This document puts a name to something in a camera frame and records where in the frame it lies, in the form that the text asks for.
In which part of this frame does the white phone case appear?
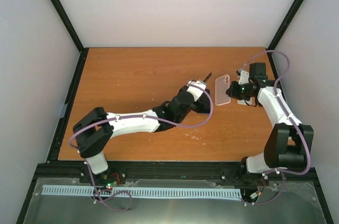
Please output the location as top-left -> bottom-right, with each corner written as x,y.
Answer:
237,98 -> 253,106

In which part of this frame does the pink phone case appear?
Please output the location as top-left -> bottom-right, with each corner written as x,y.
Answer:
215,74 -> 231,106

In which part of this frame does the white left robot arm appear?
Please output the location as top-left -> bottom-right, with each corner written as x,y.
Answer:
70,76 -> 213,183

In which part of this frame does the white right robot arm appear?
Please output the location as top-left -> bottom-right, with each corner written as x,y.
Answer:
226,62 -> 314,175

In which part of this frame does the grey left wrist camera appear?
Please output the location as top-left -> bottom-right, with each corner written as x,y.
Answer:
188,79 -> 207,90

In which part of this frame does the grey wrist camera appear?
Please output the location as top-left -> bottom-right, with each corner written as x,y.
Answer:
236,70 -> 249,85
188,79 -> 207,90

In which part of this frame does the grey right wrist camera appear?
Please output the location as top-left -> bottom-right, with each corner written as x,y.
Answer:
236,70 -> 249,85

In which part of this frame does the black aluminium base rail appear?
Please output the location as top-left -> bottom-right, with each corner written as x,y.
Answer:
34,162 -> 318,189

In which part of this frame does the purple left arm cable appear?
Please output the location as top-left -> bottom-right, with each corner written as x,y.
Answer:
68,78 -> 214,212

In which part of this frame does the black frame post right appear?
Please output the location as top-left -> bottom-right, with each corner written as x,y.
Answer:
267,0 -> 323,52

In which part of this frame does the black frame post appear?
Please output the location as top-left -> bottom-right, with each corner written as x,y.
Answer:
33,0 -> 85,52
267,0 -> 323,52

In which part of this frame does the light blue cable duct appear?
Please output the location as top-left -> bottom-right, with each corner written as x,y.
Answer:
41,185 -> 242,201

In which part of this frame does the black frame post left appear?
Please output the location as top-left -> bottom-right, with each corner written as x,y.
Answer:
33,0 -> 85,52

